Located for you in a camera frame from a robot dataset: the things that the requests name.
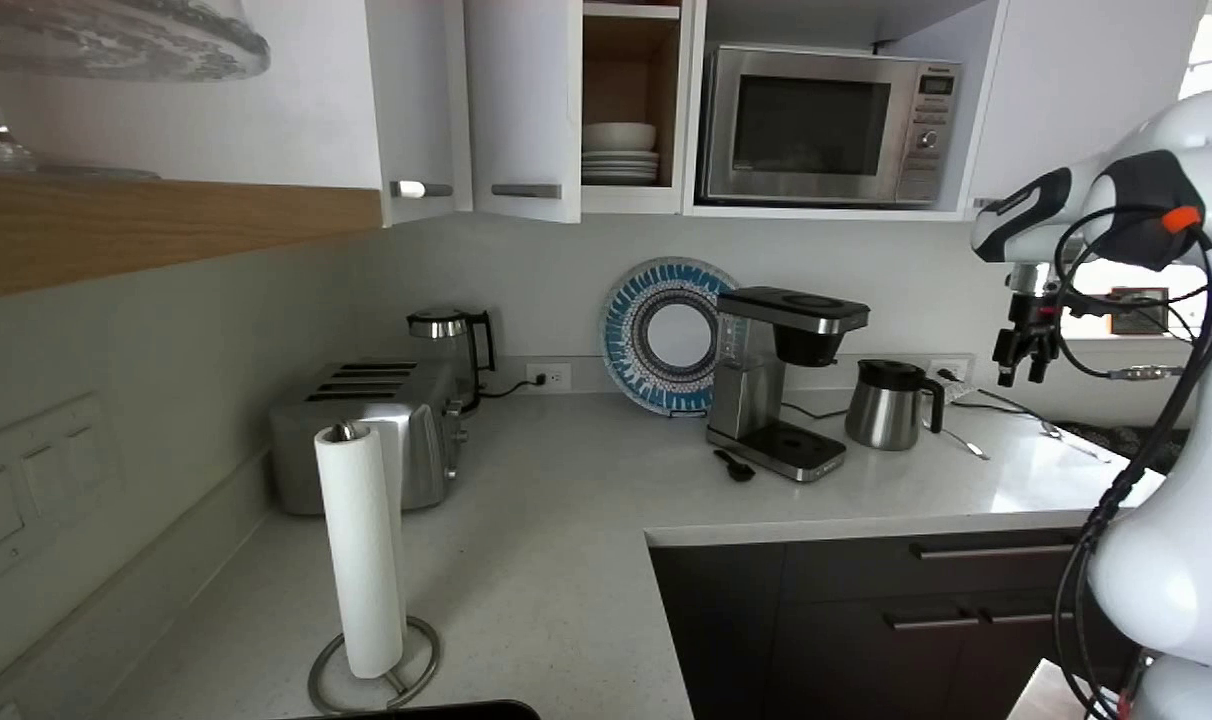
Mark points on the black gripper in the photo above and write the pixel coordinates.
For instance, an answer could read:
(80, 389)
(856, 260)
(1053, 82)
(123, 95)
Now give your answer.
(1034, 322)

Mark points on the stainless steel coffee jar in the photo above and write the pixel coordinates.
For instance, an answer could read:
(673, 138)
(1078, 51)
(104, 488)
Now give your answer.
(884, 407)

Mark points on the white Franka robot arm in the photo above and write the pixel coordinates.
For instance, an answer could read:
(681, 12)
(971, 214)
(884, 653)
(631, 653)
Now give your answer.
(1189, 533)

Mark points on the black steel coffee maker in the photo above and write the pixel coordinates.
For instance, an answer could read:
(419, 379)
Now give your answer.
(765, 335)

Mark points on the long metal cutlery piece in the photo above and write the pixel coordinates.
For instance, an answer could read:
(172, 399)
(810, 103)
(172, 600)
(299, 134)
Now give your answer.
(1006, 400)

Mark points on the short metal cutlery piece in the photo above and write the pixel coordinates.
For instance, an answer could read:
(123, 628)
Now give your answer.
(964, 445)

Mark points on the small dark box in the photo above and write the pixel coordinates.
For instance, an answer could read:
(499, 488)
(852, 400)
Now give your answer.
(1142, 311)

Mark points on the silver microwave oven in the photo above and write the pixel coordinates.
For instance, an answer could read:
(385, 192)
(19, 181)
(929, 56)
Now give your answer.
(817, 125)

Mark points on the dark lower cabinet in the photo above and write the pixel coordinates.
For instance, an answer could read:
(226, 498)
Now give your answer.
(828, 627)

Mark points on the blue white decorative plate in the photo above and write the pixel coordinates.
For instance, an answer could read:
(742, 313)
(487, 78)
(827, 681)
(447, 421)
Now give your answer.
(664, 335)

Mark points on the stack of white bowls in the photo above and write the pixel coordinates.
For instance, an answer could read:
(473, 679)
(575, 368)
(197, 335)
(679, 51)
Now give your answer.
(622, 151)

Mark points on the white wide cabinet door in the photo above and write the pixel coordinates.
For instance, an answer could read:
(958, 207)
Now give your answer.
(527, 95)

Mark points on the steel electric kettle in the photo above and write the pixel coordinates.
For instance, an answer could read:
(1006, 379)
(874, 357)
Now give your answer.
(447, 346)

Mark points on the silver toaster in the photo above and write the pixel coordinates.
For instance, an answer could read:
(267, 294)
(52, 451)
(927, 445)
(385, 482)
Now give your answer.
(366, 412)

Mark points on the paper towel roll on holder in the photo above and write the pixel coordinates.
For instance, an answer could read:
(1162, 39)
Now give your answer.
(424, 653)

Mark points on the white narrow cabinet door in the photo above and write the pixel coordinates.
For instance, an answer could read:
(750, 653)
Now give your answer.
(419, 95)

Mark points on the white paper towel roll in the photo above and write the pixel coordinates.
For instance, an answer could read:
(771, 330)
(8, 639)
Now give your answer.
(362, 546)

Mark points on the wooden shelf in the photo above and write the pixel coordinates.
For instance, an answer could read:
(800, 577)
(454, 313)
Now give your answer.
(165, 233)

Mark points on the glass cake stand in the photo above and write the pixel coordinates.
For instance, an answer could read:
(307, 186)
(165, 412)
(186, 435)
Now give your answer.
(110, 34)

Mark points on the white wall switch panel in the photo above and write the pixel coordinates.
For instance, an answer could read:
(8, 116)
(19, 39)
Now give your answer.
(27, 494)

